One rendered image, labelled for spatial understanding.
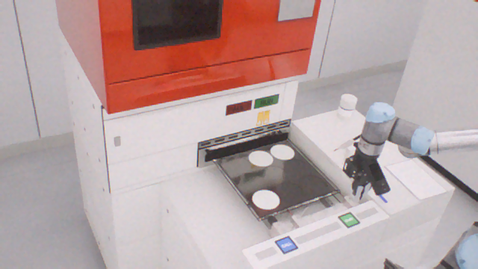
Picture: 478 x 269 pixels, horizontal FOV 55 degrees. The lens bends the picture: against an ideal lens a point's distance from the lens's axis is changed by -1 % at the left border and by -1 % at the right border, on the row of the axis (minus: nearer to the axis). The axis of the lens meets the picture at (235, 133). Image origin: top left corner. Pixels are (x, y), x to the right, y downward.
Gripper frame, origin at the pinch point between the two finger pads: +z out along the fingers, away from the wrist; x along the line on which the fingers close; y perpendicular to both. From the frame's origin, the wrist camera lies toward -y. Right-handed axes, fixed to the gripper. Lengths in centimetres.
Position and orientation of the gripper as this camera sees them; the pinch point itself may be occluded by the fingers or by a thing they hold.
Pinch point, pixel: (358, 200)
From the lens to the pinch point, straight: 159.5
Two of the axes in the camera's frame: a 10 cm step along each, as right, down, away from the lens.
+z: -0.8, 8.1, 5.8
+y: -4.8, -5.5, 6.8
